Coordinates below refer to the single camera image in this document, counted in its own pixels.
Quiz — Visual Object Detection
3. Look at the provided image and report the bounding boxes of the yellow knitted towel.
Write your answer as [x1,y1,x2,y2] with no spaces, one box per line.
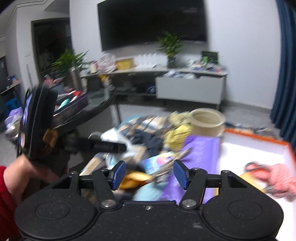
[164,125,191,151]

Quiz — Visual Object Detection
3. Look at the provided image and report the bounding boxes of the dark navy sock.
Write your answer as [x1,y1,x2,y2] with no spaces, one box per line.
[130,130,164,157]

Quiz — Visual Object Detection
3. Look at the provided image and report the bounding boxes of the person's left hand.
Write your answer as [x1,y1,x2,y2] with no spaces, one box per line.
[3,155,59,204]

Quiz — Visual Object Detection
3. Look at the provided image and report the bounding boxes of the white face mask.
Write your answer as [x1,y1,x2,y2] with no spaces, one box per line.
[101,128,137,161]

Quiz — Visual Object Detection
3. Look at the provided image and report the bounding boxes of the purple tissue pack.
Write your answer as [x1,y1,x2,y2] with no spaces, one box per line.
[161,135,220,203]

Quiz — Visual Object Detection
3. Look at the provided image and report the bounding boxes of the blue pink packet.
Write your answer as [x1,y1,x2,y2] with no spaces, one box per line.
[140,152,175,175]

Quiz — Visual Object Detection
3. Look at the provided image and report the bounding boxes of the light blue fluffy cloth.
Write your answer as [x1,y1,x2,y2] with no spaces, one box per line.
[133,182,166,201]

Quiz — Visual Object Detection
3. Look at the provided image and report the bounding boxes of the plaid blue beige cloth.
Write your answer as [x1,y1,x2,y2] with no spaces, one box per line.
[80,115,173,176]

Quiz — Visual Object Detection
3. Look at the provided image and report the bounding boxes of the purple patterned tray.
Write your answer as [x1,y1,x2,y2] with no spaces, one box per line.
[52,91,90,127]

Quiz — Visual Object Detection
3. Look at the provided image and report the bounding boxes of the round black glass table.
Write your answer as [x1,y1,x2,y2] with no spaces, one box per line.
[54,87,122,137]

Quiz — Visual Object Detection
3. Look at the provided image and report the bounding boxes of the pale yellow plastic glove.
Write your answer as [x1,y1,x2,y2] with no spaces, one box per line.
[169,111,191,126]

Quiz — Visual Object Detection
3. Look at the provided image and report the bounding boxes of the beige paper cup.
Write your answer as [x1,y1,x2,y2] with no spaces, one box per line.
[189,108,226,137]

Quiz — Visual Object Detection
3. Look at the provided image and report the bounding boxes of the white orange rimmed box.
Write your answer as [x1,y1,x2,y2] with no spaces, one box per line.
[217,130,295,240]

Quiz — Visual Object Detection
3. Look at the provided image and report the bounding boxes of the yellow sponge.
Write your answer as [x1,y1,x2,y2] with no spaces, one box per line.
[240,172,265,193]

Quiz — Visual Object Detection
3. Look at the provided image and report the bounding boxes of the steel thermos bottle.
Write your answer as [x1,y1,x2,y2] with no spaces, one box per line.
[69,66,82,91]

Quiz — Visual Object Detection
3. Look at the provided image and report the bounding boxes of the potted plant on table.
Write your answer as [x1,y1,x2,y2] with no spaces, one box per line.
[51,49,88,89]

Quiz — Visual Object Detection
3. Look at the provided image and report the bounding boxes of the clear plastic bag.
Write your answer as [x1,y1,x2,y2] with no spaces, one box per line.
[97,53,117,73]

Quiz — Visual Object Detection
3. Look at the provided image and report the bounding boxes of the white tv cabinet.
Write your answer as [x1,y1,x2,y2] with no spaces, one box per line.
[83,67,228,110]

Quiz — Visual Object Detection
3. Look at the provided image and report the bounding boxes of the yellow box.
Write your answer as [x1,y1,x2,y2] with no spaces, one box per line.
[116,58,134,70]

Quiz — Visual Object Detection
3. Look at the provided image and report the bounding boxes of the white wifi router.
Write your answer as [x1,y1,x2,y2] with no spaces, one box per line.
[135,53,157,69]

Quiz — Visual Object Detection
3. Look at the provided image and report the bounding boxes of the blue curtain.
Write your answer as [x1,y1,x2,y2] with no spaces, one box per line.
[270,1,295,151]

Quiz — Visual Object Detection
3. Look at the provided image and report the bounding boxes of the black green sign card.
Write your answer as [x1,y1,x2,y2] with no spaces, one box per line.
[201,51,219,64]

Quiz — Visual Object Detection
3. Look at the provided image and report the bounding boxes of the large black television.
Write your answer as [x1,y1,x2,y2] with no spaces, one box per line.
[97,0,207,51]

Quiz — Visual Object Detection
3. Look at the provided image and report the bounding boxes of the potted plant on cabinet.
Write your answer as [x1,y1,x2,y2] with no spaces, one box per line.
[158,32,183,69]

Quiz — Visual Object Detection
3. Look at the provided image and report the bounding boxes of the orange handled scissors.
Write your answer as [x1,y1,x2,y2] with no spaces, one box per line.
[244,162,281,195]

